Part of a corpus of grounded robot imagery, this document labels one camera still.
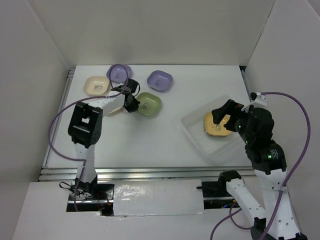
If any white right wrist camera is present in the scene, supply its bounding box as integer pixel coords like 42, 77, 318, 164
241, 92, 267, 113

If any cream panda plate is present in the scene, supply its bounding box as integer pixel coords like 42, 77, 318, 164
83, 76, 110, 96
106, 106, 123, 117

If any purple panda plate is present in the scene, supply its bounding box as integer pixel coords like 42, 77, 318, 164
146, 70, 173, 92
106, 64, 132, 84

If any purple panda plate left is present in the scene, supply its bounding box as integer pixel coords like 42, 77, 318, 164
106, 64, 132, 84

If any white perforated plastic bin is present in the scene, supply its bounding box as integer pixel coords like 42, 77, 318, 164
179, 94, 244, 163

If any brown panda plate front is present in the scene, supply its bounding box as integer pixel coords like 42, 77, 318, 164
206, 132, 231, 138

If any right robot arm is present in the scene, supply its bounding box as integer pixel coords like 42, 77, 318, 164
211, 99, 307, 240

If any purple panda plate right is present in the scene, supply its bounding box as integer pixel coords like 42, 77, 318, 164
146, 70, 173, 92

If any green panda plate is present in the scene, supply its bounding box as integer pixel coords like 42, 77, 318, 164
136, 92, 162, 117

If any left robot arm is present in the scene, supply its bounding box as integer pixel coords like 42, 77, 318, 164
67, 78, 140, 200

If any white foam cover panel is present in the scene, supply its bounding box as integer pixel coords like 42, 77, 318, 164
113, 179, 205, 217

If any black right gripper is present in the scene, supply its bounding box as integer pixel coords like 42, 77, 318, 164
211, 97, 253, 142

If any yellow panda plate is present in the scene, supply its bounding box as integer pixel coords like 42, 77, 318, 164
203, 112, 232, 134

